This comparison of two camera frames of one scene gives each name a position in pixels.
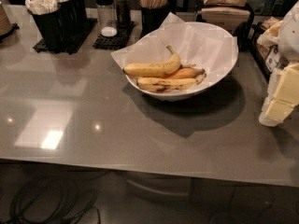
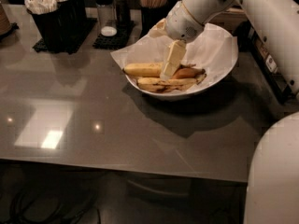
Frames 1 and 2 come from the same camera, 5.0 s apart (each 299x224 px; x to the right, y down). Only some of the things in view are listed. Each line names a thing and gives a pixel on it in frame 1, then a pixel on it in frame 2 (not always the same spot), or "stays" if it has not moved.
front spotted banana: (162, 85) stays
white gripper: (290, 37) -> (179, 24)
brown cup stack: (5, 24) stays
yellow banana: (154, 69) stays
